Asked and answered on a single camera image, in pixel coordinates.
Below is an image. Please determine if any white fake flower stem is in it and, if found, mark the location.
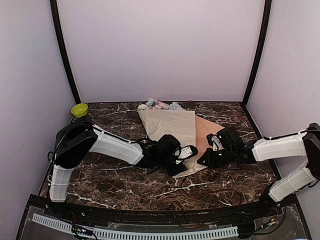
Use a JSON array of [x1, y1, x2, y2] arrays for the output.
[[137, 104, 149, 111]]

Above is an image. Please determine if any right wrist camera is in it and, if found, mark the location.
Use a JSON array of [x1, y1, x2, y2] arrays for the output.
[[206, 133, 223, 152]]

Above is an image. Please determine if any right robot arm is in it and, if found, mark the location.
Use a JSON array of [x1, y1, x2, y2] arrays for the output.
[[197, 123, 320, 217]]

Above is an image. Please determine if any peach wrapping paper sheet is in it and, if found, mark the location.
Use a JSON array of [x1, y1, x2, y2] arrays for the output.
[[137, 103, 227, 179]]

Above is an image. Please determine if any right black frame post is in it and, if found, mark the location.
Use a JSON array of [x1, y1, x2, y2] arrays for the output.
[[241, 0, 272, 108]]

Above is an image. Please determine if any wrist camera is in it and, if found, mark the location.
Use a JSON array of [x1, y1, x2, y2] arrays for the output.
[[174, 145, 199, 165], [206, 133, 223, 152]]

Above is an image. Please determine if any black frame post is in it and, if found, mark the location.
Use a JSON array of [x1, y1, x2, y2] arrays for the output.
[[49, 0, 81, 104], [241, 0, 272, 108]]

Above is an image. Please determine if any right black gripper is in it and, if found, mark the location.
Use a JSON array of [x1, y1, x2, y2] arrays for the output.
[[197, 146, 236, 168]]

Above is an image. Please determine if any pink fake flower stem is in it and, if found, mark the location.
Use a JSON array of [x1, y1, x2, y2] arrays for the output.
[[154, 101, 168, 110]]

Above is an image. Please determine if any small circuit board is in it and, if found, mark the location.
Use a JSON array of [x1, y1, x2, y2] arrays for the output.
[[71, 224, 94, 236]]

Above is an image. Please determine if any white slotted cable duct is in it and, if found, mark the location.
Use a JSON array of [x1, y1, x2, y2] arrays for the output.
[[31, 213, 239, 240]]

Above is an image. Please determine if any left black frame post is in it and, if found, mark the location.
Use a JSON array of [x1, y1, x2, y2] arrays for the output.
[[49, 0, 81, 104]]

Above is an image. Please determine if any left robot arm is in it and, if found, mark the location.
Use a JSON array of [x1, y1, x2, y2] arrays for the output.
[[47, 117, 193, 218]]

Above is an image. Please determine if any green plastic bowl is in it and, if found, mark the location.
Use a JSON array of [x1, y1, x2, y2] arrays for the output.
[[71, 103, 89, 119]]

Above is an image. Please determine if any blue fake flower bunch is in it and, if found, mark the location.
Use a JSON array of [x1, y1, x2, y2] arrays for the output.
[[145, 97, 184, 111]]

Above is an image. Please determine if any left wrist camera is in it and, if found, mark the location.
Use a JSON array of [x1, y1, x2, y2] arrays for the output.
[[174, 145, 199, 165]]

